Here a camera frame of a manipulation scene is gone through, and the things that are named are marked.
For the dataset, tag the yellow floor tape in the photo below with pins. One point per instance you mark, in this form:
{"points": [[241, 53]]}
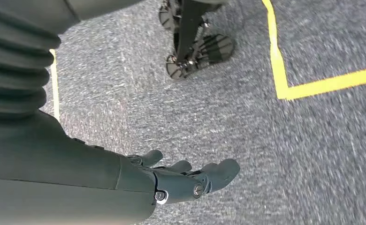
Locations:
{"points": [[55, 93], [279, 77]]}

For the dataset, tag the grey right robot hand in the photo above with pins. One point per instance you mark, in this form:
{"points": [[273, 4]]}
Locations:
{"points": [[46, 170]]}

